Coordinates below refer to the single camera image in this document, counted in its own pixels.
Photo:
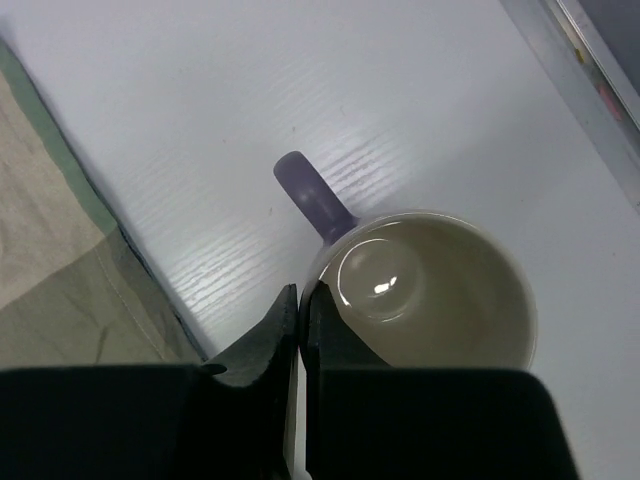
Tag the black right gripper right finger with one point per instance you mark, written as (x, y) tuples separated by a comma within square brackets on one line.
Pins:
[(369, 420)]

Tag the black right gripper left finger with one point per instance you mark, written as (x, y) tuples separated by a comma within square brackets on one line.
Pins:
[(223, 419)]

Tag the purple ceramic mug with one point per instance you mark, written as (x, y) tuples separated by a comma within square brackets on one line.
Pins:
[(419, 288)]

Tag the green patchwork cloth placemat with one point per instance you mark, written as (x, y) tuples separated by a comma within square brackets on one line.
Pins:
[(73, 289)]

